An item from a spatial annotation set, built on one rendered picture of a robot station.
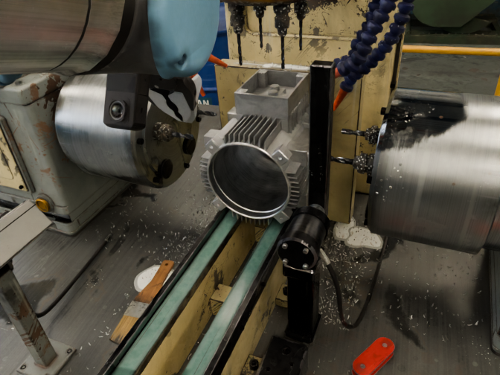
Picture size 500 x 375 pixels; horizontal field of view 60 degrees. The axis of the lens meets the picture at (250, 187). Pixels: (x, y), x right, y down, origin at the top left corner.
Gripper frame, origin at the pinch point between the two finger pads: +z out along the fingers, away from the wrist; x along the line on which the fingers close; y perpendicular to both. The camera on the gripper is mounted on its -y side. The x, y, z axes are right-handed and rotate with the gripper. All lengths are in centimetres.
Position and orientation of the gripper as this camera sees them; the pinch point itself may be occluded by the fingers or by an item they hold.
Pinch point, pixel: (184, 120)
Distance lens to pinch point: 66.3
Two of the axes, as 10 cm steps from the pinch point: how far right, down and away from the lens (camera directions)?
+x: -9.2, -1.8, 3.5
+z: 2.4, 4.3, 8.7
